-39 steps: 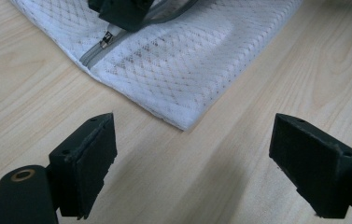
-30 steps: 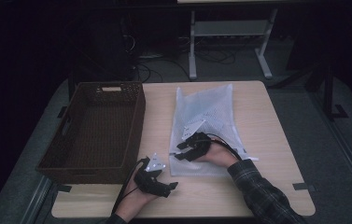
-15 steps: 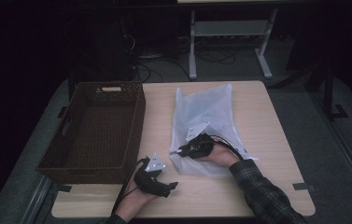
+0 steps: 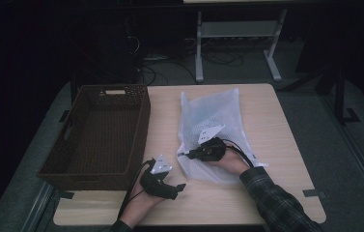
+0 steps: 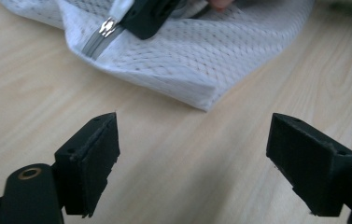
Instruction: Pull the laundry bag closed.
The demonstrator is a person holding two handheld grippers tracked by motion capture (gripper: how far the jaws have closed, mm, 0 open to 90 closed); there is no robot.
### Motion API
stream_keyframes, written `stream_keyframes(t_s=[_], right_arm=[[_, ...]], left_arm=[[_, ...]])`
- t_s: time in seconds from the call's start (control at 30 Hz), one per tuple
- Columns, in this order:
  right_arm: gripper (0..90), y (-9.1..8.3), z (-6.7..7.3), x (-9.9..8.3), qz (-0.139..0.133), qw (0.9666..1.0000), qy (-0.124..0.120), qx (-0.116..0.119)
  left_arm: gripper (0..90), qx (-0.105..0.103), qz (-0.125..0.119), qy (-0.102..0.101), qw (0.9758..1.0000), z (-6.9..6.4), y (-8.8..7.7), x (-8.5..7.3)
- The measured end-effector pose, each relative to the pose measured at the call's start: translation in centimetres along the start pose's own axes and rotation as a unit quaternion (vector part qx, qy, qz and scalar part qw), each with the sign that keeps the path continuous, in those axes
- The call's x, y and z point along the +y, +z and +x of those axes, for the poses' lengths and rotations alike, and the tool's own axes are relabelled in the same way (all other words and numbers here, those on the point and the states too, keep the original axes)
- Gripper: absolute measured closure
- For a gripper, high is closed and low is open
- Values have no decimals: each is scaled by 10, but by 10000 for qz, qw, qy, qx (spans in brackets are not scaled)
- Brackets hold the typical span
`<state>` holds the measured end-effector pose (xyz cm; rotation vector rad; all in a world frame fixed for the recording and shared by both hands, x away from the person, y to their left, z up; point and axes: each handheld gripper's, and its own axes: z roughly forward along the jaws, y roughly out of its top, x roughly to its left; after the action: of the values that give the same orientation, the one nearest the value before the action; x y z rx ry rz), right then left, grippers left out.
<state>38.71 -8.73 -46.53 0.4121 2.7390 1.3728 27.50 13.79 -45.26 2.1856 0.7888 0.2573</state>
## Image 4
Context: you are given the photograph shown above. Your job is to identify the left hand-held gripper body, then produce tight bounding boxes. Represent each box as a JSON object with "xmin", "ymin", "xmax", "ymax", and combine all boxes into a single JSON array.
[{"xmin": 139, "ymin": 154, "xmax": 178, "ymax": 198}]

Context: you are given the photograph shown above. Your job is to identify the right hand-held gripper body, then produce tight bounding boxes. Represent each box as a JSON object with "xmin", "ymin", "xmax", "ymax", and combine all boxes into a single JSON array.
[{"xmin": 196, "ymin": 124, "xmax": 228, "ymax": 162}]

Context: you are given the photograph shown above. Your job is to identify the white mesh laundry bag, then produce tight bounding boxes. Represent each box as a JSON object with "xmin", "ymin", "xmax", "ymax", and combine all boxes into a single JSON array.
[{"xmin": 176, "ymin": 88, "xmax": 269, "ymax": 186}]

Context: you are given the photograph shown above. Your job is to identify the brown woven basket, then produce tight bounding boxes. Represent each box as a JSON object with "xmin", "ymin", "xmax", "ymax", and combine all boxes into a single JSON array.
[{"xmin": 37, "ymin": 84, "xmax": 152, "ymax": 191}]

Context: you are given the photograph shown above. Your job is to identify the person's right hand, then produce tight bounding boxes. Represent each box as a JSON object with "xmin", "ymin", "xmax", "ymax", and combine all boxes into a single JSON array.
[{"xmin": 206, "ymin": 146, "xmax": 251, "ymax": 177}]

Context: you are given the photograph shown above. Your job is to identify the person's left hand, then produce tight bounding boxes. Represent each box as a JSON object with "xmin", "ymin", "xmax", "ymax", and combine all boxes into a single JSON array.
[{"xmin": 119, "ymin": 184, "xmax": 166, "ymax": 228}]

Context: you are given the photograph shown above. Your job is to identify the black tape strip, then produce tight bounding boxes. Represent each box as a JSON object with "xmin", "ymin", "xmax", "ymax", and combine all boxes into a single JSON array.
[{"xmin": 58, "ymin": 190, "xmax": 75, "ymax": 200}]

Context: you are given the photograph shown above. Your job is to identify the white power strip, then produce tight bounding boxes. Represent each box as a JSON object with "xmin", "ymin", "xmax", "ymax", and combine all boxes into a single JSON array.
[{"xmin": 142, "ymin": 55, "xmax": 171, "ymax": 63}]

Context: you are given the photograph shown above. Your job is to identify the grey tape strip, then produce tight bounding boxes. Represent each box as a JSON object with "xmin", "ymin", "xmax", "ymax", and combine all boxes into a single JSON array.
[{"xmin": 302, "ymin": 188, "xmax": 329, "ymax": 199}]

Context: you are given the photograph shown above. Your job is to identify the black metal stand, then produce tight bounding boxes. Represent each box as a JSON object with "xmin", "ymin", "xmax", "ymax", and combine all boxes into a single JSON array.
[{"xmin": 279, "ymin": 61, "xmax": 361, "ymax": 126}]

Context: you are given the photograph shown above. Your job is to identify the left hand-held gripper black cable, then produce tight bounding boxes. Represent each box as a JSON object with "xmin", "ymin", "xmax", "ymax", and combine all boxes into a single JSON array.
[{"xmin": 117, "ymin": 159, "xmax": 155, "ymax": 221}]

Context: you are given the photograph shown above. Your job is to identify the hand-held gripper black cable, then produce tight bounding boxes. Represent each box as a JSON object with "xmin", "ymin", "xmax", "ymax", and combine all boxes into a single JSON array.
[
  {"xmin": 222, "ymin": 138, "xmax": 256, "ymax": 169},
  {"xmin": 117, "ymin": 159, "xmax": 155, "ymax": 221}
]

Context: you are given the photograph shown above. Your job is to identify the right hand-held gripper black cable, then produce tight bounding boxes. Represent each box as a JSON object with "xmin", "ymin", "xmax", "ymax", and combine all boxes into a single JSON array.
[{"xmin": 222, "ymin": 138, "xmax": 256, "ymax": 169}]

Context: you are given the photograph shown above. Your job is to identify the black floor cables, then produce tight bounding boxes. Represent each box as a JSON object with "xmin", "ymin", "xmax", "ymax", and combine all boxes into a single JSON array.
[{"xmin": 133, "ymin": 35, "xmax": 245, "ymax": 87}]

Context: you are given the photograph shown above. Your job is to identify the white metal desk frame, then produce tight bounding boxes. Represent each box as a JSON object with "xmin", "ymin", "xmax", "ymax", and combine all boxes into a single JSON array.
[{"xmin": 182, "ymin": 0, "xmax": 289, "ymax": 84}]

